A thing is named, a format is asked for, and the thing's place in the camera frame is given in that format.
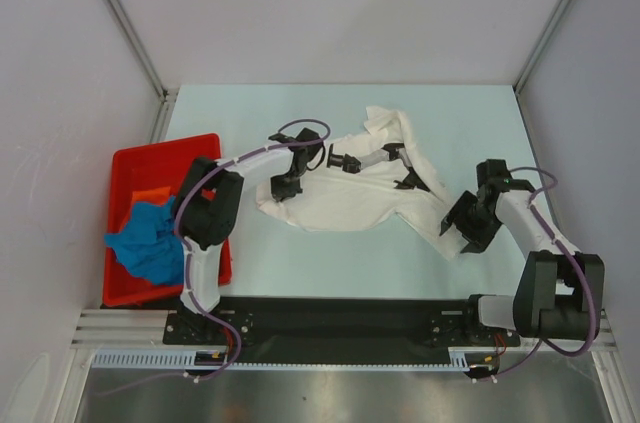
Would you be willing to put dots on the red plastic bin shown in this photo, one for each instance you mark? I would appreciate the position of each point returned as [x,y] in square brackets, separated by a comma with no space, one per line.
[141,168]

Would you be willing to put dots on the aluminium frame rail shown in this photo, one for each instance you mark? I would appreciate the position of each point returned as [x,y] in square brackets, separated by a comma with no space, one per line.
[120,328]

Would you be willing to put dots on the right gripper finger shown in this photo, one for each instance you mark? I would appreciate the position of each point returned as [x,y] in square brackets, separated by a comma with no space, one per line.
[475,243]
[460,214]

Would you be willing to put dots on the white t shirt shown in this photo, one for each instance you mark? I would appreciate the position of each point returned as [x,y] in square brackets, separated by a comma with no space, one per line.
[396,179]

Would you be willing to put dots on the white slotted cable duct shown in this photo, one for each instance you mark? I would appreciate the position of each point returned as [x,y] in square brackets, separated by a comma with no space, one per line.
[208,360]

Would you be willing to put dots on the blue t shirt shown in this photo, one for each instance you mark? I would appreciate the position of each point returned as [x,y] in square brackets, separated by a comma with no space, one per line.
[147,247]

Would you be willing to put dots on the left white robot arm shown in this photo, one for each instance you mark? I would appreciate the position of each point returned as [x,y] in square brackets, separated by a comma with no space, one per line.
[205,213]

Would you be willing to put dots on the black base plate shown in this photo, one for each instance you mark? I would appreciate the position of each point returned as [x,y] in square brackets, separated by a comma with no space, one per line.
[353,330]

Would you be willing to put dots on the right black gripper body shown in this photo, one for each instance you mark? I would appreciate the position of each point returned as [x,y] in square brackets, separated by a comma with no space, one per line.
[479,224]

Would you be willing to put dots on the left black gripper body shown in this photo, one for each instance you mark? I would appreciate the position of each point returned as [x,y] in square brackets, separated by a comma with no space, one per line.
[285,185]

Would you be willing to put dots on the orange t shirt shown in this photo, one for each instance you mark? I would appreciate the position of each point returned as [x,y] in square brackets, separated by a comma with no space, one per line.
[156,196]

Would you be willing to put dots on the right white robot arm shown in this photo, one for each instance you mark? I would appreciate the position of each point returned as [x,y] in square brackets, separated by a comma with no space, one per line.
[560,291]

